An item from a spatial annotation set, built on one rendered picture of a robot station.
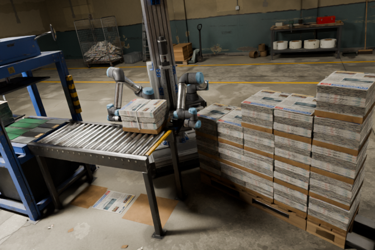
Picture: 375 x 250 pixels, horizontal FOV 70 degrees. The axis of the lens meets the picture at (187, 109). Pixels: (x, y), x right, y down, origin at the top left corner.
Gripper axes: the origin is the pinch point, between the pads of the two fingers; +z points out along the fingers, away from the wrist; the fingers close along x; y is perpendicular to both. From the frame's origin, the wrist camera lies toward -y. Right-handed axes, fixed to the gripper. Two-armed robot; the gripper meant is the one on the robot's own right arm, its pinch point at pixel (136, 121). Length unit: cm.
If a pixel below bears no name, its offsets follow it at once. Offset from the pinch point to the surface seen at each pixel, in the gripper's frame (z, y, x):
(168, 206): 37, -80, -27
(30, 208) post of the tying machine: -88, -64, -82
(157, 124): 37.6, 9.2, -20.4
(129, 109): 10.3, 23.0, -20.9
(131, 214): 5, -80, -46
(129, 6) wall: -434, 112, 672
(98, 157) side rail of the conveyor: 1, -3, -62
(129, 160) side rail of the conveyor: 33, -2, -63
